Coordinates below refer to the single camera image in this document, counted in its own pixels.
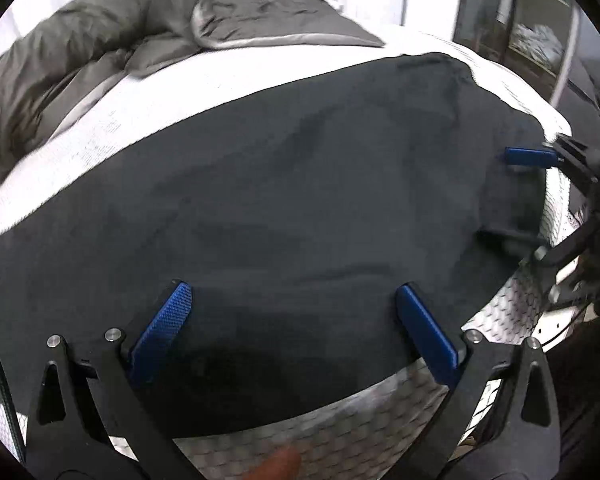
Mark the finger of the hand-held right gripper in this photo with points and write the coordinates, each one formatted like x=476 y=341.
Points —
x=565 y=247
x=527 y=156

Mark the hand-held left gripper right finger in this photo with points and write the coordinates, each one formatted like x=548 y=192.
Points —
x=427 y=332

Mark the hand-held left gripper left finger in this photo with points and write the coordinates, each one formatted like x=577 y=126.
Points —
x=162 y=325

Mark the black pants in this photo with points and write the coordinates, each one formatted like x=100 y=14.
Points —
x=280 y=185

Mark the person's left hand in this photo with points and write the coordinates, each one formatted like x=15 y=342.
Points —
x=277 y=466

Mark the white pole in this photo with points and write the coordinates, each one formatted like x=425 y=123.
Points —
x=567 y=55

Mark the glass-door cabinet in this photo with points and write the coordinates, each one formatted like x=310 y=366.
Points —
x=525 y=20

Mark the white hexagon-patterned mattress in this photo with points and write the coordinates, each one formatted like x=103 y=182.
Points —
x=130 y=125

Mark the grey pillow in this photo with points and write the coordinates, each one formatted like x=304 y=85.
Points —
x=280 y=15

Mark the grey duvet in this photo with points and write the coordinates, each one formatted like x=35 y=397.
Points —
x=55 y=60

